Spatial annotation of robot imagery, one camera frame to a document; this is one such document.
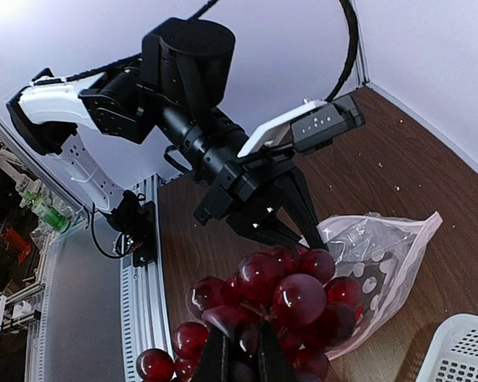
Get white background machine parts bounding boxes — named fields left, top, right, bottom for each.
left=0, top=295, right=41, bottom=333

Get clear zip top bag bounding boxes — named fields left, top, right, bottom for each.
left=316, top=212, right=443, bottom=361

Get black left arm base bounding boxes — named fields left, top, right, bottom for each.
left=107, top=190, right=158, bottom=267

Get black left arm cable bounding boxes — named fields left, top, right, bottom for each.
left=63, top=0, right=359, bottom=104

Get left aluminium frame post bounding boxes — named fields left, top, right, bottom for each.
left=355, top=24, right=370, bottom=86

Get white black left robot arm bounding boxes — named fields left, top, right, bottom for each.
left=7, top=18, right=327, bottom=248

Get dark red toy grapes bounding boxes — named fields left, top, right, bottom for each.
left=135, top=246, right=362, bottom=381

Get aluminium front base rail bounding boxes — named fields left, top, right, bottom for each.
left=23, top=173, right=174, bottom=382

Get green bottle in background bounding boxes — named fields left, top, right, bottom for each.
left=22, top=191, right=69, bottom=232

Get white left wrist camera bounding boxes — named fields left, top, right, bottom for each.
left=237, top=95, right=366, bottom=158

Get white perforated plastic basket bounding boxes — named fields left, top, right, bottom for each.
left=416, top=314, right=478, bottom=382

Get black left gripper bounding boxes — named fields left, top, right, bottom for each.
left=194, top=154, right=328, bottom=251

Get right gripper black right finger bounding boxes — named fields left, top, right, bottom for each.
left=257, top=320, right=297, bottom=382

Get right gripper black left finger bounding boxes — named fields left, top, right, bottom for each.
left=192, top=328, right=229, bottom=382

